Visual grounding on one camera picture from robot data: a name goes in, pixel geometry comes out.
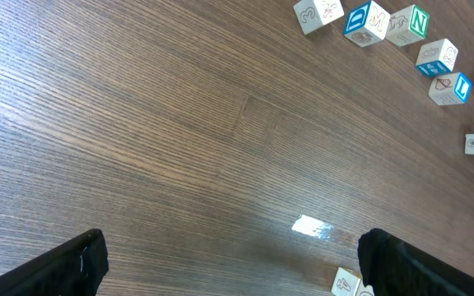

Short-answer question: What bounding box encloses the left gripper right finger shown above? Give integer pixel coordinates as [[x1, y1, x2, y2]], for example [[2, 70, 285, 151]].
[[357, 229, 474, 296]]

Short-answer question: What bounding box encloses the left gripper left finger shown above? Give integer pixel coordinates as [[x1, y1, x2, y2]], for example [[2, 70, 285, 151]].
[[0, 229, 109, 296]]

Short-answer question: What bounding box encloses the wooden block blue side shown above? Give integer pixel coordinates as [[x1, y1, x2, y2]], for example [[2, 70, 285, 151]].
[[331, 267, 361, 296]]

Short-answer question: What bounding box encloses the red E letter block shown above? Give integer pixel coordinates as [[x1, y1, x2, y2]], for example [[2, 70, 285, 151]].
[[355, 284, 374, 296]]

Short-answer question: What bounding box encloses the blue L letter block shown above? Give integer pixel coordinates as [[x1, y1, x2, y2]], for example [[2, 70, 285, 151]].
[[428, 72, 472, 106]]

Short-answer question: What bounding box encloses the wooden block blue front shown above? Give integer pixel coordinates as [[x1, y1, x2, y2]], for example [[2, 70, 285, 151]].
[[416, 39, 458, 77]]

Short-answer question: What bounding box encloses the green N letter block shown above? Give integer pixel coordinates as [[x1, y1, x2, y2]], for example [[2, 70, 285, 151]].
[[386, 4, 430, 47]]

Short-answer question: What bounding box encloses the wooden block picture top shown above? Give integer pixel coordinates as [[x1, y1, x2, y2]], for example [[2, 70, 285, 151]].
[[343, 1, 390, 48]]

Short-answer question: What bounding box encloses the plain wooden block yellow side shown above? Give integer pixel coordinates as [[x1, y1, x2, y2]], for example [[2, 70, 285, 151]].
[[293, 0, 344, 35]]

